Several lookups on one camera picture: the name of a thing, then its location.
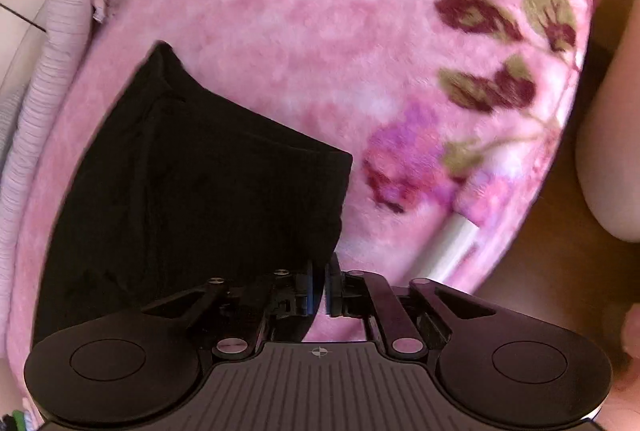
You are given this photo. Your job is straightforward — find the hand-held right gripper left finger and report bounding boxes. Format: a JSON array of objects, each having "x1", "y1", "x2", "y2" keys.
[{"x1": 141, "y1": 259, "x2": 317, "y2": 359}]

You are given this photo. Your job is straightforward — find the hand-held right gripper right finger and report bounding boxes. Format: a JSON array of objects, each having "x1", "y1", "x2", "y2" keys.
[{"x1": 325, "y1": 255, "x2": 497, "y2": 358}]

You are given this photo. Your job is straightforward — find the black garment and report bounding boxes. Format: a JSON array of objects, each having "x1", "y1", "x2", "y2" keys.
[{"x1": 32, "y1": 40, "x2": 355, "y2": 352}]

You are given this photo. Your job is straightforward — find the white mattress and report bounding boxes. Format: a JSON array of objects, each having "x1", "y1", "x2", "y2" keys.
[{"x1": 417, "y1": 215, "x2": 482, "y2": 283}]

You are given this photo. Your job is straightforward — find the pink floral blanket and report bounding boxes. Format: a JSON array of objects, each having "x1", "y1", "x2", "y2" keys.
[{"x1": 5, "y1": 0, "x2": 601, "y2": 417}]

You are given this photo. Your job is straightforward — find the white plastic bucket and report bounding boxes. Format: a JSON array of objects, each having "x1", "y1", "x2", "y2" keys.
[{"x1": 574, "y1": 36, "x2": 640, "y2": 243}]

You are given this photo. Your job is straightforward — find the lilac striped duvet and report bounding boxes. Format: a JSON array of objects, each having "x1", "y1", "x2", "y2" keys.
[{"x1": 0, "y1": 0, "x2": 138, "y2": 362}]

